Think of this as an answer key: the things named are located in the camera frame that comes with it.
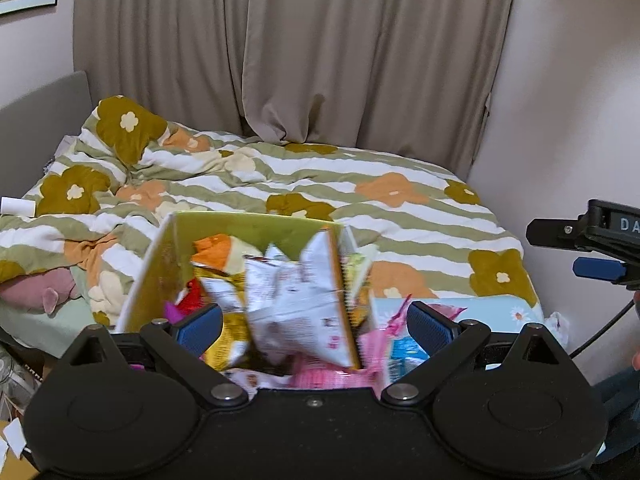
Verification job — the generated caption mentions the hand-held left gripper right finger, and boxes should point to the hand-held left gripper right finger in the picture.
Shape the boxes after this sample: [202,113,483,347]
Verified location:
[380,301,576,407]

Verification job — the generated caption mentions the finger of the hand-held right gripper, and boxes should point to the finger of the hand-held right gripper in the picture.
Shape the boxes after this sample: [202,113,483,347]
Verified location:
[573,257,640,288]
[526,217,588,250]

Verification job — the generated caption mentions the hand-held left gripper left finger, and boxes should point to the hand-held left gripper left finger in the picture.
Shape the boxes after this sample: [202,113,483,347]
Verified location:
[57,304,250,408]

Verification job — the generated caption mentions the white orange-edged snack packet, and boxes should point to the white orange-edged snack packet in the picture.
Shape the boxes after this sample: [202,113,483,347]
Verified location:
[244,230,362,372]

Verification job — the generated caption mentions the green cardboard box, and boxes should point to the green cardboard box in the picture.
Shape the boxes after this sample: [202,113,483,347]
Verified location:
[115,211,381,376]

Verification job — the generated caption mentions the person's right hand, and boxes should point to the person's right hand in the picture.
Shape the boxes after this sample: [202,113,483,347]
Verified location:
[631,291,640,368]

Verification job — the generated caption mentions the red snack packet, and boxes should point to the red snack packet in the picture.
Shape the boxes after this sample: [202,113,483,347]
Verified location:
[175,280,211,321]

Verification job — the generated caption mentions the yellow snack packet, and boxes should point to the yellow snack packet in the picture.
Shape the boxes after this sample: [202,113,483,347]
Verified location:
[202,310,253,373]

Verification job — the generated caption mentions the pink snack packet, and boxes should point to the pink snack packet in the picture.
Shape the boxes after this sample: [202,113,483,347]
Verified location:
[357,297,468,391]

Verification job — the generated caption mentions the white crumpled tissue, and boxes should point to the white crumpled tissue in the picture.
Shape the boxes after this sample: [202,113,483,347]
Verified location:
[545,312,571,346]

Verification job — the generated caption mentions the light blue floral sheet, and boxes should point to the light blue floral sheet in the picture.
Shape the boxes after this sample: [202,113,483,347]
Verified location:
[375,295,543,328]

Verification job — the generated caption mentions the orange white snack packet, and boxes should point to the orange white snack packet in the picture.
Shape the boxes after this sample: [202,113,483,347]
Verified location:
[190,234,261,281]

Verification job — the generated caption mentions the pale green snack packet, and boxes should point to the pale green snack packet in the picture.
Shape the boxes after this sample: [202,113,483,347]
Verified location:
[345,245,378,306]

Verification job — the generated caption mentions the pink white wrapper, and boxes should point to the pink white wrapper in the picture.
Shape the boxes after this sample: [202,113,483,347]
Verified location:
[227,365,376,391]

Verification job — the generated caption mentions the dark blue pants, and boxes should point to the dark blue pants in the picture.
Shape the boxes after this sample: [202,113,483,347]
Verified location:
[590,367,640,466]

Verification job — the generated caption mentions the pale green bed sheet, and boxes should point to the pale green bed sheet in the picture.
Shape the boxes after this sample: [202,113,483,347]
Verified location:
[0,305,121,361]

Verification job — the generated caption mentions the floral striped blanket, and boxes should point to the floral striped blanket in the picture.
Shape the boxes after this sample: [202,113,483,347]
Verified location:
[0,95,536,331]

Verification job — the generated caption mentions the white paper piece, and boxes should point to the white paper piece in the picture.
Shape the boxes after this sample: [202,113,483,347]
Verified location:
[2,417,26,458]

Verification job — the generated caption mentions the small white box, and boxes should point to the small white box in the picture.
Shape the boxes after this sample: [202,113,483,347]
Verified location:
[0,197,36,218]

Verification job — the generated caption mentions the grey bed headboard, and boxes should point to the grey bed headboard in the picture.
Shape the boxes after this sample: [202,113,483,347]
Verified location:
[0,70,93,196]

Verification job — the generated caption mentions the beige curtain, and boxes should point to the beige curtain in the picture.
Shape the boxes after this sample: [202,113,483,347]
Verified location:
[72,0,521,181]

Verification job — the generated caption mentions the black cable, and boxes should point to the black cable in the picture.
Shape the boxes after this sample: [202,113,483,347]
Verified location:
[570,297,636,358]

